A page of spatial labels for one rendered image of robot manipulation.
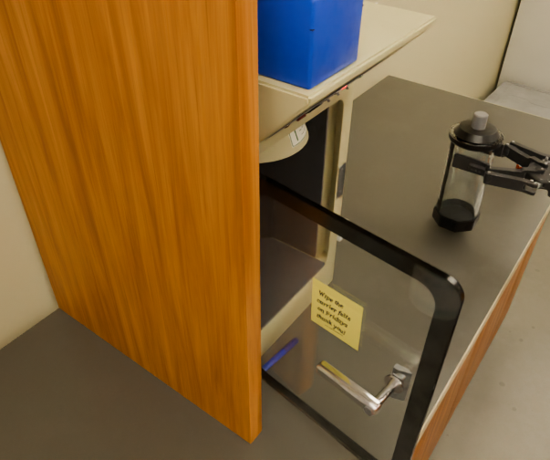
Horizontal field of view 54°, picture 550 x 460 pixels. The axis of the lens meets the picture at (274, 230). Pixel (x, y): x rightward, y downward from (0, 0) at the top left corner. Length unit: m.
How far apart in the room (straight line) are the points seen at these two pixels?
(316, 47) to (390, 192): 0.92
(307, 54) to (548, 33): 3.24
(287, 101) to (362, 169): 0.96
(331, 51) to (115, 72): 0.23
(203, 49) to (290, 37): 0.10
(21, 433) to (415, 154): 1.19
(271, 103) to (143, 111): 0.14
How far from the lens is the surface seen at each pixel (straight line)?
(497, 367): 2.36
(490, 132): 1.20
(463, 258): 1.28
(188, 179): 0.61
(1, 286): 1.12
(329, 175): 1.01
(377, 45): 0.70
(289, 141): 0.83
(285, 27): 0.57
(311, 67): 0.56
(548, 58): 3.79
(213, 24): 0.50
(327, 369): 0.68
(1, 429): 1.04
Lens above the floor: 1.75
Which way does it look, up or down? 39 degrees down
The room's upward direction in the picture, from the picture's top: 1 degrees clockwise
